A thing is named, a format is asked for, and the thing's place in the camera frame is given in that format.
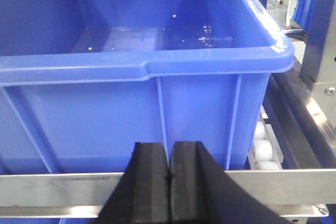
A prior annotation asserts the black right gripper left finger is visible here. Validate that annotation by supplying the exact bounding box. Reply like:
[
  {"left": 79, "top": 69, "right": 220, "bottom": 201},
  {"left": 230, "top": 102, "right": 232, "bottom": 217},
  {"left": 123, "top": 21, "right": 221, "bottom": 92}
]
[{"left": 94, "top": 142, "right": 168, "bottom": 223}]

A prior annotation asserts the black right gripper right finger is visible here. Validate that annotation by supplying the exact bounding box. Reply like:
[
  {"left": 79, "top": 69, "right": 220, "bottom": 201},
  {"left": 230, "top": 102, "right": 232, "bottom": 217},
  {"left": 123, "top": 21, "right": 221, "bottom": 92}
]
[{"left": 170, "top": 141, "right": 289, "bottom": 223}]

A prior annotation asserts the perforated steel shelf upright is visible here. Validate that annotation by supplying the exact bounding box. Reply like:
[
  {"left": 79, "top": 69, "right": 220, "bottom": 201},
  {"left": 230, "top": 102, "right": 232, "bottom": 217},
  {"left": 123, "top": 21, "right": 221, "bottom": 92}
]
[{"left": 300, "top": 0, "right": 335, "bottom": 98}]

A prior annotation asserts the blue bin upper right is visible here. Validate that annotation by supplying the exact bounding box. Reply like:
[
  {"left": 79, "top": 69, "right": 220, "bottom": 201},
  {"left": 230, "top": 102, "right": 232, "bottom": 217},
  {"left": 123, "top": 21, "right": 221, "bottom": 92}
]
[{"left": 1, "top": 0, "right": 294, "bottom": 174}]

